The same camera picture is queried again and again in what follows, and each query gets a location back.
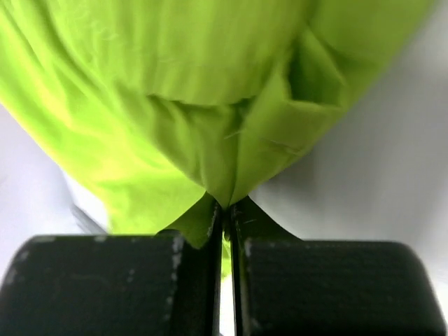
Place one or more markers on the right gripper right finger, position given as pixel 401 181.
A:
pixel 284 285

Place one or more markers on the lime green shorts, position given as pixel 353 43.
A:
pixel 159 107

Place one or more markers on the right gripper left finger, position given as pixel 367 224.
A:
pixel 162 284

